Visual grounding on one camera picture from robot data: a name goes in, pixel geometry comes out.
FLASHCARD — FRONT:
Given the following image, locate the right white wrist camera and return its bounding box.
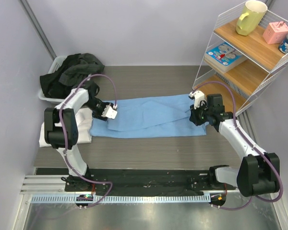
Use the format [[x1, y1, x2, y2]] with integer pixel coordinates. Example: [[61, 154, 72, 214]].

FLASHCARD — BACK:
[[189, 91, 206, 109]]

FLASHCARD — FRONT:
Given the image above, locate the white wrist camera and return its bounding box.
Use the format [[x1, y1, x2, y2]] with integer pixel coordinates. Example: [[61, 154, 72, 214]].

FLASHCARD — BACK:
[[102, 103, 118, 119], [189, 91, 206, 109]]

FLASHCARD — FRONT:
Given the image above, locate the folded white shirt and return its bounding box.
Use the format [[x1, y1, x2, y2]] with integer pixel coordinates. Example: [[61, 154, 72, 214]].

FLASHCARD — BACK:
[[39, 108, 93, 148]]

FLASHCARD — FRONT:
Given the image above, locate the pink cube power adapter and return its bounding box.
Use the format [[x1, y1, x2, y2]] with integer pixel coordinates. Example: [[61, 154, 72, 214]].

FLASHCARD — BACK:
[[263, 21, 288, 45]]

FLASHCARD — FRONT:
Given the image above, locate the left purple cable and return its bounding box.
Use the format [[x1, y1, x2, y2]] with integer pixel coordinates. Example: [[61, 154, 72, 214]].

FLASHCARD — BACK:
[[59, 74, 118, 208]]

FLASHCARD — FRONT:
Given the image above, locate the white wire wooden shelf rack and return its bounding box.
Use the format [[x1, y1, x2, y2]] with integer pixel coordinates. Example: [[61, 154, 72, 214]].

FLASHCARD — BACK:
[[193, 3, 288, 115]]

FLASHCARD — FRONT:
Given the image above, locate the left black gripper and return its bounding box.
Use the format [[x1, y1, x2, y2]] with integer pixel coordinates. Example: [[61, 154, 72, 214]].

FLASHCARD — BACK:
[[84, 99, 114, 121]]

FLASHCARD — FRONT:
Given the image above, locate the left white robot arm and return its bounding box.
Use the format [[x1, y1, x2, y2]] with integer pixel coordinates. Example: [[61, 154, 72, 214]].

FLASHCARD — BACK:
[[44, 80, 117, 191]]

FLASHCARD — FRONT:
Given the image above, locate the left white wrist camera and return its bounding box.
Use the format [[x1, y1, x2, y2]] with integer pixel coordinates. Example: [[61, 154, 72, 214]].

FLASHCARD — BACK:
[[102, 103, 118, 119]]

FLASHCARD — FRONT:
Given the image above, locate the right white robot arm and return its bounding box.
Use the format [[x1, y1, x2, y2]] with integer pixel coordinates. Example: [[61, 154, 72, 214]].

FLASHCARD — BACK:
[[189, 91, 281, 197]]

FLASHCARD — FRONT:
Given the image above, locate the blue white tissue pack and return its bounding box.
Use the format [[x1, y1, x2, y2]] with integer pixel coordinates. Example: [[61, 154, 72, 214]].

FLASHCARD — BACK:
[[204, 42, 247, 73]]

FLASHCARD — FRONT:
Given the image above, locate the black dark clothes pile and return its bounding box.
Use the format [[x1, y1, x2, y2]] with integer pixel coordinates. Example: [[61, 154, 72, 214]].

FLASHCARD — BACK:
[[39, 53, 105, 99]]

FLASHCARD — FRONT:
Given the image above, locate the light blue long sleeve shirt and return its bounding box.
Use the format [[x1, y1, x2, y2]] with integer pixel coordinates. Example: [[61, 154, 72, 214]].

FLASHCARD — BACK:
[[90, 94, 206, 138]]

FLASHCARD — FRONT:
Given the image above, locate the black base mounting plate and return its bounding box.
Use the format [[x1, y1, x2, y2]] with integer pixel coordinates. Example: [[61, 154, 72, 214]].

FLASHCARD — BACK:
[[61, 169, 235, 197]]

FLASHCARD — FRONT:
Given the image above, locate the white plastic laundry basket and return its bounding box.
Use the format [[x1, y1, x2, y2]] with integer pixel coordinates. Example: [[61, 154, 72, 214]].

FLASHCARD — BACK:
[[39, 54, 81, 102]]

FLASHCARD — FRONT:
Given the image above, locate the yellow green ceramic mug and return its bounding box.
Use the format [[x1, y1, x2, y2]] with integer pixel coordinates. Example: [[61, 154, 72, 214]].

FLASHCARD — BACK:
[[236, 0, 268, 36]]

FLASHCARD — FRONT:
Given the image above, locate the aluminium slotted cable rail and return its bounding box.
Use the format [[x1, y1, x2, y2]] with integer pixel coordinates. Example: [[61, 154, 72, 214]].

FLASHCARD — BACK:
[[31, 194, 211, 204]]

